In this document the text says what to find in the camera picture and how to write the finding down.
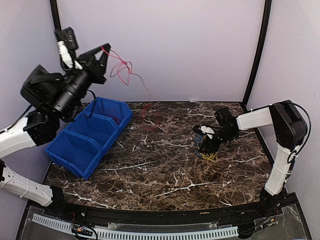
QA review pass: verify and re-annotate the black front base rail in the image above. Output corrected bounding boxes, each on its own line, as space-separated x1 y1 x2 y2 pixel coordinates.
49 189 296 231

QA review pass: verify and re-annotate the white slotted cable duct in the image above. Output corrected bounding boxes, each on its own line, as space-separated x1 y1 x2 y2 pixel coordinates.
32 214 239 240

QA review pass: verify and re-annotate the black enclosure frame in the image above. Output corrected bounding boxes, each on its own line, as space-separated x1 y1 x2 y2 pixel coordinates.
49 0 273 109

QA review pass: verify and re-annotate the blue three-compartment plastic bin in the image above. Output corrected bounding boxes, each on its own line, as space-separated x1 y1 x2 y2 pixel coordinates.
45 97 133 180

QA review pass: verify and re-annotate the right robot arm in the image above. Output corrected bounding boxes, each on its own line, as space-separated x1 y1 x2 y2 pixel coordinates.
193 100 311 197

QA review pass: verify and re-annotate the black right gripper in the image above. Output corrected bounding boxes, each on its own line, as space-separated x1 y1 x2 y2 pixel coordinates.
199 127 238 154

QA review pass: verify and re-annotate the yellow cable in pile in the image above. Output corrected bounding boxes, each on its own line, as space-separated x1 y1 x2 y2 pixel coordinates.
197 139 219 163

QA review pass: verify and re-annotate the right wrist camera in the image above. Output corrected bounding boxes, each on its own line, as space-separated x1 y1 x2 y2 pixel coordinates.
214 107 233 126

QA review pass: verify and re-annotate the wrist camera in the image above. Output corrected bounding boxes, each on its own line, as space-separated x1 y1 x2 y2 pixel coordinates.
54 27 79 51
214 107 233 126

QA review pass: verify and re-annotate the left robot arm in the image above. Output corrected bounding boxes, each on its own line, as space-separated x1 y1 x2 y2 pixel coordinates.
0 40 111 158

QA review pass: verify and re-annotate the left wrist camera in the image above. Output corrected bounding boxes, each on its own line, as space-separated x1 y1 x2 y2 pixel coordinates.
54 27 79 51

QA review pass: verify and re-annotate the blue cable in pile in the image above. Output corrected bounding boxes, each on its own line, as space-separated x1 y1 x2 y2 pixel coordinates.
193 134 208 159

